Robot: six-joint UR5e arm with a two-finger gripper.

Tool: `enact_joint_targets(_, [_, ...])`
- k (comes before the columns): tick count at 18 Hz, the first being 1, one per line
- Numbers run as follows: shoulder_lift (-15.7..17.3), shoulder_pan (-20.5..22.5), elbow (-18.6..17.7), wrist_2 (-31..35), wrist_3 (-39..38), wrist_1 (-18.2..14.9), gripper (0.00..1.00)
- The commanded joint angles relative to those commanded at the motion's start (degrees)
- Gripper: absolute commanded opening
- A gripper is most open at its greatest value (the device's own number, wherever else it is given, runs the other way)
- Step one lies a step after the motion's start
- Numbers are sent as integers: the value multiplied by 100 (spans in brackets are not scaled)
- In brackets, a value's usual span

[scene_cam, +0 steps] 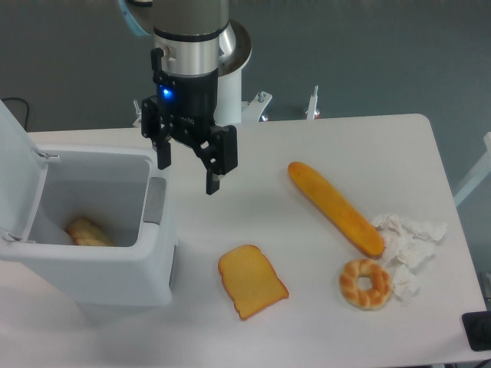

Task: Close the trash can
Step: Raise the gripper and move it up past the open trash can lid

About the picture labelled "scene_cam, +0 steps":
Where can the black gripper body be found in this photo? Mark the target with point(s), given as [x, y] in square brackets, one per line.
[185, 103]

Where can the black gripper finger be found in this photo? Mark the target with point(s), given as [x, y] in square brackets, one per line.
[151, 128]
[217, 148]

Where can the white trash can lid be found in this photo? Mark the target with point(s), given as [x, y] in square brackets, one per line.
[24, 168]

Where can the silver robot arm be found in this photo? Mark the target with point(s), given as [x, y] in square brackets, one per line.
[185, 65]

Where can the white trash can body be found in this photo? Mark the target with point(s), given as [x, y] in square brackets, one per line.
[120, 190]

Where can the long orange baguette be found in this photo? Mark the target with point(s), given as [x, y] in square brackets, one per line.
[349, 221]

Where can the braided bread in bin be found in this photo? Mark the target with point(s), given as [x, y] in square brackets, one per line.
[84, 232]

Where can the orange toast slice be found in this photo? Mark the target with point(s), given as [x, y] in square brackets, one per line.
[250, 280]

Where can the crumpled white tissue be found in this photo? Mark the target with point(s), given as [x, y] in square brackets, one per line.
[408, 245]

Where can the black device at edge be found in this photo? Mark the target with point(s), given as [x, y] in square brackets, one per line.
[477, 329]

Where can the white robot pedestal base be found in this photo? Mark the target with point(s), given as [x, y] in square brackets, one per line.
[235, 51]

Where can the braided ring bread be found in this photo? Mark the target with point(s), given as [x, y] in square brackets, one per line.
[365, 284]

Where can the white frame post right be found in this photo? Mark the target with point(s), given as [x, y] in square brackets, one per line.
[479, 171]

